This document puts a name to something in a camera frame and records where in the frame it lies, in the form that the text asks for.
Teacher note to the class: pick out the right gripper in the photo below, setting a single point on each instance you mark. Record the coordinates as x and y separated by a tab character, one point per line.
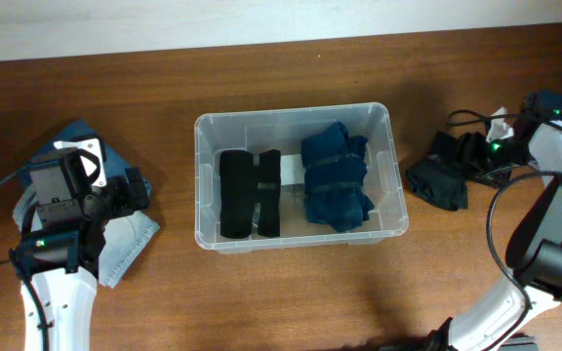
482	155

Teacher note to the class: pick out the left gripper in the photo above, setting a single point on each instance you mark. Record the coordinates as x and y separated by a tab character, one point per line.
128	190

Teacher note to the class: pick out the small black taped cloth bundle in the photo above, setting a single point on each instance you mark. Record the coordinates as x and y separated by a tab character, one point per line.
436	180

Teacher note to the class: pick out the large black taped cloth bundle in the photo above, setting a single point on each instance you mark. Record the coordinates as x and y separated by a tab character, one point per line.
250	193

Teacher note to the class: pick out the blue taped cloth bundle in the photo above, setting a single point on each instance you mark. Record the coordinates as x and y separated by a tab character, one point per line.
334	172

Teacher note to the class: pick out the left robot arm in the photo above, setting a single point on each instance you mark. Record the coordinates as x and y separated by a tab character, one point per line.
62	237

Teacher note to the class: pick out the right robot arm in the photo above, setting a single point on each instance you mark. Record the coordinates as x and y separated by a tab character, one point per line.
515	147

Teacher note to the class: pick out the dark blue folded jeans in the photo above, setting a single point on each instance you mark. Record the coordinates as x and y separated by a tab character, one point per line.
115	161

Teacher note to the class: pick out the light grey folded jeans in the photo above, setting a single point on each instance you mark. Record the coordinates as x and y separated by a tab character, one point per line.
125	238

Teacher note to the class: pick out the clear plastic storage bin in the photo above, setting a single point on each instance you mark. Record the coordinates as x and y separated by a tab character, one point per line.
284	129

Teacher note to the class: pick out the white label in bin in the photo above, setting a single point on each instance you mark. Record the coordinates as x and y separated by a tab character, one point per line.
291	170

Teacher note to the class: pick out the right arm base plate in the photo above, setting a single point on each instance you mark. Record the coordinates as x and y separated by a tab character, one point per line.
520	343

